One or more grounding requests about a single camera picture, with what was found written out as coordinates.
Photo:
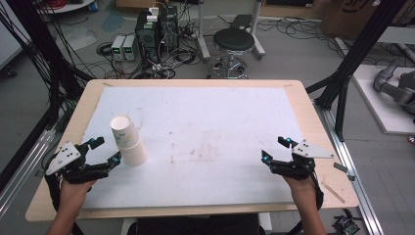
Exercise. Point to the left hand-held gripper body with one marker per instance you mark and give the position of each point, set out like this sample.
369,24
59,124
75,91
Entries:
65,156

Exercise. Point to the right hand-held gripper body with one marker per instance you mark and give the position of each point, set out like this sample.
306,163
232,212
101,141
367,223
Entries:
305,160

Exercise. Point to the stack of white paper cups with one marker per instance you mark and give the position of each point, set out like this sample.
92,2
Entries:
129,140

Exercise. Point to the person's right hand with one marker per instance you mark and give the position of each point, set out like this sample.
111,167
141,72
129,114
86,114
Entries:
303,191

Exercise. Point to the person's left hand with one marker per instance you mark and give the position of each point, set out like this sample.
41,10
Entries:
73,196

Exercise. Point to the thin wooden stick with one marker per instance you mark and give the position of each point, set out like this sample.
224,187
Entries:
332,192

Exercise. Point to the white table sheet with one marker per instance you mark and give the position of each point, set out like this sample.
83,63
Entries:
202,147

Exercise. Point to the green circuit board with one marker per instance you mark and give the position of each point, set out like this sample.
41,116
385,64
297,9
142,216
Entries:
347,225

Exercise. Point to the white floor board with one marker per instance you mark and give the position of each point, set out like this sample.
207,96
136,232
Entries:
375,104

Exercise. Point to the person's dark clothing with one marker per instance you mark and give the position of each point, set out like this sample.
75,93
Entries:
195,225

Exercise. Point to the grey bench power supply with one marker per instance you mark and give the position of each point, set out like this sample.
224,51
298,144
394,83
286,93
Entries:
117,47
129,47

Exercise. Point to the white stand leg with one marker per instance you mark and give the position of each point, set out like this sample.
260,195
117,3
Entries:
203,32
257,32

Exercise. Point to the black round stool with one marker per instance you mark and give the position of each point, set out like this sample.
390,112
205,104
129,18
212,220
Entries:
233,40

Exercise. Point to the black computer tower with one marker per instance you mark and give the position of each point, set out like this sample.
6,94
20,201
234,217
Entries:
156,36

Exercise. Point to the white power adapter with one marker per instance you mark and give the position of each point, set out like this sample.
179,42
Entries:
152,13

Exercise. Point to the cardboard box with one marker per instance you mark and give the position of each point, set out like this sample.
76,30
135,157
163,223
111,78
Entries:
352,16

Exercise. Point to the grey metal bracket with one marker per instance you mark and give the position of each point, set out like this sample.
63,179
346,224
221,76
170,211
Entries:
342,169

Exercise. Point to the aluminium rail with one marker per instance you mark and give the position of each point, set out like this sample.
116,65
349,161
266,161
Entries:
23,169
352,169

